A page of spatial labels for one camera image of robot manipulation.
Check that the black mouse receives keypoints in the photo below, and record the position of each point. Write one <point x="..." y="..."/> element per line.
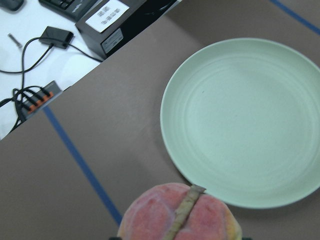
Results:
<point x="11" y="5"/>

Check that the peach fruit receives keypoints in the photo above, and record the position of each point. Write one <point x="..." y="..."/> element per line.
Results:
<point x="176" y="211"/>

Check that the black computer box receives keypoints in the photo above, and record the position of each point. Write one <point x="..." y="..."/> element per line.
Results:
<point x="113" y="23"/>

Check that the green plate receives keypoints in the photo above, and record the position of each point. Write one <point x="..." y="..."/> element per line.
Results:
<point x="241" y="118"/>

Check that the black keyboard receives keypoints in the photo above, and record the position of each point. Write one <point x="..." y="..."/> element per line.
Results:
<point x="71" y="9"/>

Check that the black power adapter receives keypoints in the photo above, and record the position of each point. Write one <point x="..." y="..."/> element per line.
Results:
<point x="57" y="37"/>

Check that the orange usb hub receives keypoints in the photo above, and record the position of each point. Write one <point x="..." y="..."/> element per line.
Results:
<point x="31" y="99"/>

